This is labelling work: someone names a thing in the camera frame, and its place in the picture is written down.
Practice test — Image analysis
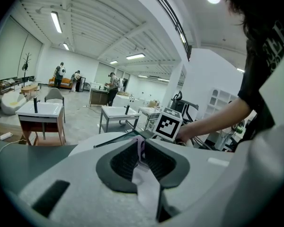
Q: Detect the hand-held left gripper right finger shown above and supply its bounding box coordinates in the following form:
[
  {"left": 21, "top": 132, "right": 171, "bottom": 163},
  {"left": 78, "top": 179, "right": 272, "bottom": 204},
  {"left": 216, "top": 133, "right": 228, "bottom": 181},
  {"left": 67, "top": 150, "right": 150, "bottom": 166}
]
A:
[{"left": 144, "top": 139, "right": 232, "bottom": 222}]

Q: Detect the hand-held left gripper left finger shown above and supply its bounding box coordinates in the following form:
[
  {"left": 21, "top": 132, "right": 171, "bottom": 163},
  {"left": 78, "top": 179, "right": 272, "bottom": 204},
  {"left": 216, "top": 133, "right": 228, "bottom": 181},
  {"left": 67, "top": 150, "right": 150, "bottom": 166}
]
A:
[{"left": 18, "top": 138, "right": 157, "bottom": 227}]

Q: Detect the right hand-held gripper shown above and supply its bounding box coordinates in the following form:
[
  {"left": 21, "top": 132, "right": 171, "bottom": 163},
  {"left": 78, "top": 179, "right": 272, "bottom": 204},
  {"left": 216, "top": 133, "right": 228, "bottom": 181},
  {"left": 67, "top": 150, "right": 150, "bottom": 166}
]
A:
[{"left": 152, "top": 107, "right": 184, "bottom": 142}]

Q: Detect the dark green tray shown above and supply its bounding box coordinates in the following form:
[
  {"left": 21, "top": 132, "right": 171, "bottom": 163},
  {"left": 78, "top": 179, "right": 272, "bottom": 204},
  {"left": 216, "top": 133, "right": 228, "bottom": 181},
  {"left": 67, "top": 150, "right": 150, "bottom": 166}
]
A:
[{"left": 93, "top": 129, "right": 157, "bottom": 149}]

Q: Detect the purple thin object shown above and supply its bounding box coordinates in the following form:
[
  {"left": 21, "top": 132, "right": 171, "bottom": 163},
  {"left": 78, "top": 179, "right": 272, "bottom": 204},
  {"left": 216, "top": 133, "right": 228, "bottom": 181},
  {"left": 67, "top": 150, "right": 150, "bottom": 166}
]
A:
[{"left": 132, "top": 136, "right": 149, "bottom": 172}]

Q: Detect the person's right forearm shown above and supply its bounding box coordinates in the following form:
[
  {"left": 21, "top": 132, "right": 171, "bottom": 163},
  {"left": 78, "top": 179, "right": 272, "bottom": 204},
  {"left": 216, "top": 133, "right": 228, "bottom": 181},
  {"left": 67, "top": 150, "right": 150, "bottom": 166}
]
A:
[{"left": 177, "top": 95, "right": 252, "bottom": 144}]

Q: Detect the black office chair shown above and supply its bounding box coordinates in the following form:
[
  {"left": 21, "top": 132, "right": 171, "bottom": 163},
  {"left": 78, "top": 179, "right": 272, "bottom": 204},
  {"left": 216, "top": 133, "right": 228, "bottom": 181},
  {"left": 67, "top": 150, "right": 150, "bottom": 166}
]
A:
[{"left": 169, "top": 90, "right": 200, "bottom": 128}]

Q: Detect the white bathtub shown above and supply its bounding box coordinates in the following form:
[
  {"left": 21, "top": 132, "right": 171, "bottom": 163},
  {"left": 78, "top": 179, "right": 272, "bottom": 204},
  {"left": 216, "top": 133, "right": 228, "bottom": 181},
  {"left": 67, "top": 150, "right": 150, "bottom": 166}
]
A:
[{"left": 114, "top": 94, "right": 143, "bottom": 107}]

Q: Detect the white sink grey metal stand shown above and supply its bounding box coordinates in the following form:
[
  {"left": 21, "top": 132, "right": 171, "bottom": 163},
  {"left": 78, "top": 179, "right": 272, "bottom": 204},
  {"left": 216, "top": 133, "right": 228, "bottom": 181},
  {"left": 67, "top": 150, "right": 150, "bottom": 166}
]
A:
[{"left": 98, "top": 105, "right": 142, "bottom": 135}]

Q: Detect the white arched shelf cabinet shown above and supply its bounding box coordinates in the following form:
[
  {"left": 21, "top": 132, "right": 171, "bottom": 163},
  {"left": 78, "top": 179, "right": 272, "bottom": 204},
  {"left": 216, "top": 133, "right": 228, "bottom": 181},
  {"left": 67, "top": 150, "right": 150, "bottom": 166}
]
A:
[{"left": 203, "top": 87, "right": 239, "bottom": 121}]

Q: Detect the brown wooden counter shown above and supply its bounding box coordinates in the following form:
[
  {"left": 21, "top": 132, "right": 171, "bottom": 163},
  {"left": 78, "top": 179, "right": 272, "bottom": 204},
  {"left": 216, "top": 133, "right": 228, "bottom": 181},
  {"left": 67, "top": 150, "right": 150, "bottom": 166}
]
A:
[{"left": 89, "top": 88, "right": 110, "bottom": 107}]

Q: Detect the white sink wooden cabinet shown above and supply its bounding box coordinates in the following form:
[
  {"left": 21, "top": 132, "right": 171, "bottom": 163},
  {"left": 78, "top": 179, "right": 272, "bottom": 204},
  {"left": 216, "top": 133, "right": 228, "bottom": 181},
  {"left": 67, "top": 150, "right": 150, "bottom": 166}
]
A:
[{"left": 15, "top": 100, "right": 67, "bottom": 147}]

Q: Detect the white power strip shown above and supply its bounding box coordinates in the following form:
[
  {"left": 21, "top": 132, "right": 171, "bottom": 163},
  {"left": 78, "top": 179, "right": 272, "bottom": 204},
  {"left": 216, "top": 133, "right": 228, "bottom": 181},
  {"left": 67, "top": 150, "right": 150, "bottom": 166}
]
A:
[{"left": 0, "top": 131, "right": 13, "bottom": 141}]

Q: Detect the black glass cabinet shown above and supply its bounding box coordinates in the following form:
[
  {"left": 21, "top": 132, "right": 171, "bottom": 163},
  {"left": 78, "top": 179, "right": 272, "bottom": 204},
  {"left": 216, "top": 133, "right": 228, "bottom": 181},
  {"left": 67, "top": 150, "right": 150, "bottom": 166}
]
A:
[{"left": 75, "top": 76, "right": 87, "bottom": 93}]

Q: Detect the grey shell chair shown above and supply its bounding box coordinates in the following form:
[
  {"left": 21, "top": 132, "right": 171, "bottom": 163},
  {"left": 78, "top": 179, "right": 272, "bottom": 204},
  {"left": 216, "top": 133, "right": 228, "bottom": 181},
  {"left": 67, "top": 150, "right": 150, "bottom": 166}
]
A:
[{"left": 44, "top": 87, "right": 66, "bottom": 123}]

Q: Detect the orange sofa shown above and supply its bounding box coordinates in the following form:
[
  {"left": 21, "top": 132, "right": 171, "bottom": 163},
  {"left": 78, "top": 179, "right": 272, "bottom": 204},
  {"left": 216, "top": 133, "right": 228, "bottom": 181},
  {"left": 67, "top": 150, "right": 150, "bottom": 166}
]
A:
[{"left": 48, "top": 77, "right": 74, "bottom": 89}]

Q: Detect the black balcony railing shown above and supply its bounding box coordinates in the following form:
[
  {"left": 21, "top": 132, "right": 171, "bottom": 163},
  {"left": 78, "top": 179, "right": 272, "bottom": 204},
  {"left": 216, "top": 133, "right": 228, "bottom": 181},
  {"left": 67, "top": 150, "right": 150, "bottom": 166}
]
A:
[{"left": 142, "top": 0, "right": 193, "bottom": 61}]

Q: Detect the white round lounge chair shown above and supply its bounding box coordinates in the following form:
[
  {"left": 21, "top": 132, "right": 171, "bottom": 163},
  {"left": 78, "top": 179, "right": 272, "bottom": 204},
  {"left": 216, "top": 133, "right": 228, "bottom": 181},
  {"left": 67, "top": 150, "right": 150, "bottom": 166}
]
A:
[{"left": 0, "top": 90, "right": 27, "bottom": 116}]

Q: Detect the person's black printed T-shirt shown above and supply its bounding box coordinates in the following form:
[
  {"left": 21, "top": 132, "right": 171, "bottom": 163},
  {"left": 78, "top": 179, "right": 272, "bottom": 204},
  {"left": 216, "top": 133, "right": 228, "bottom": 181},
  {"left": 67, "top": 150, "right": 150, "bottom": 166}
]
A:
[{"left": 237, "top": 20, "right": 284, "bottom": 140}]

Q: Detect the wooden coffee table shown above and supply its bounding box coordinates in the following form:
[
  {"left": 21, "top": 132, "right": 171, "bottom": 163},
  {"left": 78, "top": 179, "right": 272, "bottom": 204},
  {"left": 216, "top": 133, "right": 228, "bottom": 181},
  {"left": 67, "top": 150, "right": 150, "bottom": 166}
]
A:
[{"left": 20, "top": 84, "right": 39, "bottom": 97}]

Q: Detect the black low shelf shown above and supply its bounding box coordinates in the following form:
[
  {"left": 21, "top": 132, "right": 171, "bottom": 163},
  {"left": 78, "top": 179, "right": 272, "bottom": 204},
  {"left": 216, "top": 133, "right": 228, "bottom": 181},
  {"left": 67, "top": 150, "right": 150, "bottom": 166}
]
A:
[{"left": 0, "top": 78, "right": 25, "bottom": 95}]

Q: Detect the black coat rack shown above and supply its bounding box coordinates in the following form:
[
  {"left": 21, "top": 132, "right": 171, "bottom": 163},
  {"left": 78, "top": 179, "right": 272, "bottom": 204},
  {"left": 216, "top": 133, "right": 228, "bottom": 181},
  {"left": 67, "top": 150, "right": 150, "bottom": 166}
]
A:
[{"left": 21, "top": 52, "right": 32, "bottom": 83}]

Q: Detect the white sink wire-shelf stand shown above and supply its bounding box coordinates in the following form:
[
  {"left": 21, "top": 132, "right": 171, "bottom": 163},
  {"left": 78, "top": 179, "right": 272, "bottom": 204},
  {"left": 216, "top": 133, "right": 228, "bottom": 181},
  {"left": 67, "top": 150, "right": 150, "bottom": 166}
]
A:
[{"left": 139, "top": 106, "right": 162, "bottom": 130}]

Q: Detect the white power cable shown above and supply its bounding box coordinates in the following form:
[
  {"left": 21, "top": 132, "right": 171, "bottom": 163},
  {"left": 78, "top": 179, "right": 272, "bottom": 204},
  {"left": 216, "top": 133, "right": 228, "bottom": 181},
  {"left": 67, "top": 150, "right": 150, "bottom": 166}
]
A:
[{"left": 0, "top": 136, "right": 27, "bottom": 158}]

